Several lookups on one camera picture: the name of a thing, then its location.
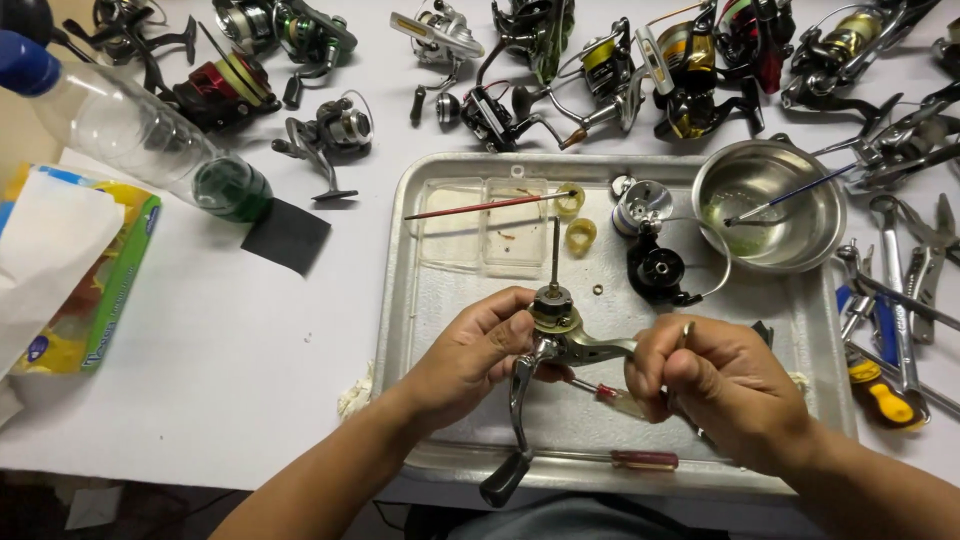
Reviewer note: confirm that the metal tray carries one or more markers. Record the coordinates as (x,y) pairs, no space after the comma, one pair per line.
(465,300)

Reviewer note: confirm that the silver combination wrench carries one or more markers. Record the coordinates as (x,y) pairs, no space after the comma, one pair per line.
(896,300)

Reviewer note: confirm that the thin silver metal tool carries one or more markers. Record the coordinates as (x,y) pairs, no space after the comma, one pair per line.
(900,298)

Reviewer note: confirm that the silver reel spool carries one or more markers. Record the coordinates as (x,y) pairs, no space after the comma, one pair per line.
(643,202)

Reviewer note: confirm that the white tissue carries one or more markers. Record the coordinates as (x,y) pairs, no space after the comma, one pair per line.
(45,255)

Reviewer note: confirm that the white paper scrap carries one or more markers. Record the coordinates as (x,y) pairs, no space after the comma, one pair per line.
(94,508)

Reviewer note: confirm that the person's left hand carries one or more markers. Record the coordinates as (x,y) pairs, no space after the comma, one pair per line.
(457,352)

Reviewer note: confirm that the small clear red screwdriver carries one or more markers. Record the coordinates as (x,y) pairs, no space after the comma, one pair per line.
(611,395)

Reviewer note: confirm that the grey fishing reel body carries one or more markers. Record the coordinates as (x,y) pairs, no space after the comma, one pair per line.
(574,349)

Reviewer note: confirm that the black round object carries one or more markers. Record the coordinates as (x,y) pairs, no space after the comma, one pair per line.
(22,16)

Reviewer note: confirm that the person's right hand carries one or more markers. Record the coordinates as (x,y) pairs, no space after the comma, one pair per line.
(735,390)

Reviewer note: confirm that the group of fishing reels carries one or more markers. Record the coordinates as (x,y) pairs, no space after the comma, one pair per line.
(675,67)

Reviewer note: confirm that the green yellow tissue packet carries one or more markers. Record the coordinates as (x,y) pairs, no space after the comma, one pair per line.
(112,292)

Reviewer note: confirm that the clear bottle with blue cap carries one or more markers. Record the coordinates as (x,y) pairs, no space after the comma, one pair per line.
(127,127)

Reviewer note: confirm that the yellow black screwdriver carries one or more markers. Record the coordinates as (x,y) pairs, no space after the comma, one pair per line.
(889,401)

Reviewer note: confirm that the clear plastic box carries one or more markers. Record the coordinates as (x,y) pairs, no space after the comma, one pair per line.
(517,240)

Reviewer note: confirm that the silver pliers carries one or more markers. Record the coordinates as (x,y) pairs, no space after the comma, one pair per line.
(928,262)

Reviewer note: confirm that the white cloth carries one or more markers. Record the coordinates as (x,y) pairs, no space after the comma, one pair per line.
(354,394)

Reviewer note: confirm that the small black part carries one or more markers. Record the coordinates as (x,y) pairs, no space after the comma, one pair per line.
(763,334)

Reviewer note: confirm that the black sandpaper square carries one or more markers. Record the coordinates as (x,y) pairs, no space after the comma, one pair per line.
(286,236)

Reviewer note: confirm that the person's grey clothing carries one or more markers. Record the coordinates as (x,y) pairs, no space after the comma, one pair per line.
(585,521)

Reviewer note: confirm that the steel bowl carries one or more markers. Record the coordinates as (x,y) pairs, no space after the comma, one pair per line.
(795,225)

